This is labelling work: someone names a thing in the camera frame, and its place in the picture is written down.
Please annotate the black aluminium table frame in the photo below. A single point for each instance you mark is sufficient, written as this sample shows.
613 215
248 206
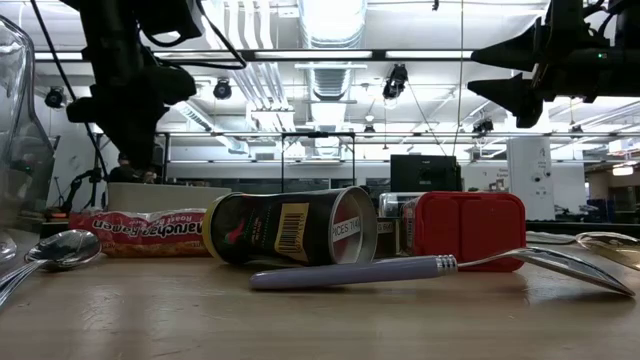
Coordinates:
55 229

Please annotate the glass spice jar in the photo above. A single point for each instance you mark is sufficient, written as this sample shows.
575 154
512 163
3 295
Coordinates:
392 205

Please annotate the person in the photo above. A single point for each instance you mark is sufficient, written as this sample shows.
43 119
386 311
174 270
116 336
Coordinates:
122 174

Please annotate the black ceiling spotlight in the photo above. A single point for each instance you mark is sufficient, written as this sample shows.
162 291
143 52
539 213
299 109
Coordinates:
482 126
55 97
222 90

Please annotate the silver ventilation duct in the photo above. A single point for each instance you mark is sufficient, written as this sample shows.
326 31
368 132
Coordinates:
330 30

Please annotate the black spice can yellow lid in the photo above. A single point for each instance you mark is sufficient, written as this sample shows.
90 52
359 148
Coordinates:
280 227

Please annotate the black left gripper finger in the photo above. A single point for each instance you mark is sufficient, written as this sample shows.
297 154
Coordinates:
150 147
120 142

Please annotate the black ceiling camera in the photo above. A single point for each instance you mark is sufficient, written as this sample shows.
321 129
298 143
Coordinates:
396 80

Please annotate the white pillar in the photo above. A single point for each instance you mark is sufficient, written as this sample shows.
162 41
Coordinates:
530 175

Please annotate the plain silver spoon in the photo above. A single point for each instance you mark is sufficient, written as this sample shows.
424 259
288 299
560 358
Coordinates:
65 248

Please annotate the clear plastic container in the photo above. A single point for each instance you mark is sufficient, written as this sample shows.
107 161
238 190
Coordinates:
30 165

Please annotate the black monitor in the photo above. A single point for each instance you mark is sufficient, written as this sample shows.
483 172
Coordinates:
425 175

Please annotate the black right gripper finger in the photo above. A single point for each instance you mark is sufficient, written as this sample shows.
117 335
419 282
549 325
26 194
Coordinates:
520 95
520 52

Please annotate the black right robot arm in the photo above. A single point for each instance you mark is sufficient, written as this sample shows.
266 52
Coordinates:
630 25

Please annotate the black background robot arm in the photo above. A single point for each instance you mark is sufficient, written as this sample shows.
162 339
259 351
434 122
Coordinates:
95 176

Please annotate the red ramen noodle packet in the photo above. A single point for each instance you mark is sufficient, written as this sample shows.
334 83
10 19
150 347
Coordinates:
140 232

